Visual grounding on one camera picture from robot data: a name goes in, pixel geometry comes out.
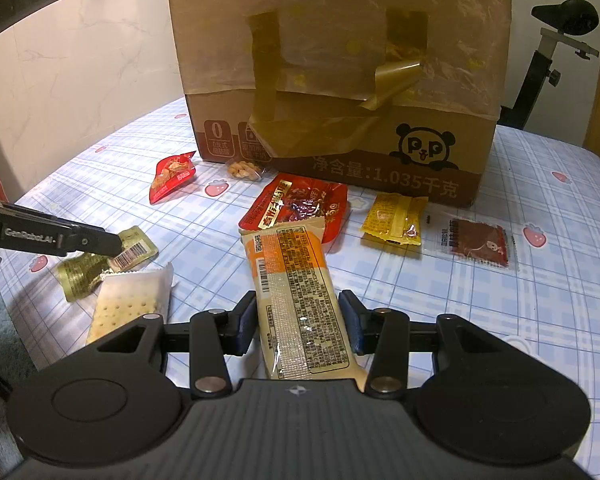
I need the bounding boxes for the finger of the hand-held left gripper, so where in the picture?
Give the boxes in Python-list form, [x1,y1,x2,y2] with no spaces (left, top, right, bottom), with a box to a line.
[57,224,125,260]

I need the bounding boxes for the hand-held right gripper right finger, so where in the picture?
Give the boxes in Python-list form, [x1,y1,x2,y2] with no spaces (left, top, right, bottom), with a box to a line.
[337,290,506,401]

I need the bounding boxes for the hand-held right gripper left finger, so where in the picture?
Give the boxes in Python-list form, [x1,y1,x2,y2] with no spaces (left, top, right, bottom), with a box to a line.
[85,290,257,398]

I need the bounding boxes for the gold snack packet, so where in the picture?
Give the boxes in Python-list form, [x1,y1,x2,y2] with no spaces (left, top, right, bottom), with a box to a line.
[57,226,160,304]

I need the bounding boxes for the long orange white snack packet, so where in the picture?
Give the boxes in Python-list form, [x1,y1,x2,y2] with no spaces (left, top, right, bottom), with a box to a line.
[240,216,369,391]

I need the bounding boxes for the yellow snack packet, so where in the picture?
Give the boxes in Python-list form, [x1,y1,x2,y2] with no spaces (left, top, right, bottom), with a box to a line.
[360,192,430,249]

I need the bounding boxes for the large red snack packet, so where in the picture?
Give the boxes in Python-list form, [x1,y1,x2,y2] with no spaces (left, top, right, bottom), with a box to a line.
[238,172,350,244]

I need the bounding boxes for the brown cardboard box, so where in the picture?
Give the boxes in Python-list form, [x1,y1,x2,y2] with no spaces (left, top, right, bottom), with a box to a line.
[166,0,512,209]

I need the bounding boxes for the white cracker packet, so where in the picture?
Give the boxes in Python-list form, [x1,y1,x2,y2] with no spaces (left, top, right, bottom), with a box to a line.
[86,262,175,346]

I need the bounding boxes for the red triangular snack packet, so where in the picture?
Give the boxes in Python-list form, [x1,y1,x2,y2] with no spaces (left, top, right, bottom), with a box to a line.
[149,152,198,205]

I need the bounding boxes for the clear dark red snack packet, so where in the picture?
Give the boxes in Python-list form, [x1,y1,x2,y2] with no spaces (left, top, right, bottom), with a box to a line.
[422,212,519,271]

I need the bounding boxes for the clear peanut packet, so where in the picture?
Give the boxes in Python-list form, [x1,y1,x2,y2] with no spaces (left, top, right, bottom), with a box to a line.
[227,159,267,182]

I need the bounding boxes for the checked strawberry tablecloth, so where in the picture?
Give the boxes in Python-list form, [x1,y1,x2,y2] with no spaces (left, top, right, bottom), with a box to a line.
[0,97,600,480]

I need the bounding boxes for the black exercise bike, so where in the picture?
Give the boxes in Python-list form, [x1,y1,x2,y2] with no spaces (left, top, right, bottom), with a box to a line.
[500,0,600,132]

